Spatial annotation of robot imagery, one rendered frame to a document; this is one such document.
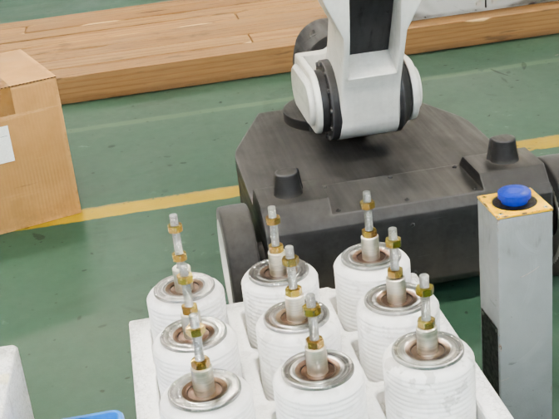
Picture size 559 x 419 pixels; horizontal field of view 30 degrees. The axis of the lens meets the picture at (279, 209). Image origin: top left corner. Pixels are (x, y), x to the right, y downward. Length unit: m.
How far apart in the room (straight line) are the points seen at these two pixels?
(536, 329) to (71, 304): 0.86
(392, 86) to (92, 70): 1.43
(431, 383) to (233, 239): 0.59
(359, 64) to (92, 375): 0.66
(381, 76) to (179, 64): 1.34
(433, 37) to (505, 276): 1.91
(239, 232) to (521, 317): 0.48
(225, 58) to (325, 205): 1.47
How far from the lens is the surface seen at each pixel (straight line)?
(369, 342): 1.20
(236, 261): 1.57
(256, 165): 1.88
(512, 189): 1.29
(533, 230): 1.28
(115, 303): 1.83
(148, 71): 3.01
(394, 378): 1.09
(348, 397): 1.06
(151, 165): 2.45
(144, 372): 1.27
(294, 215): 1.59
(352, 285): 1.29
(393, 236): 1.17
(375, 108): 1.78
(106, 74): 3.01
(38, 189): 2.20
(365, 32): 1.74
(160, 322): 1.27
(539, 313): 1.33
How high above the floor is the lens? 0.83
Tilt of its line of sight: 23 degrees down
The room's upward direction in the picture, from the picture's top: 6 degrees counter-clockwise
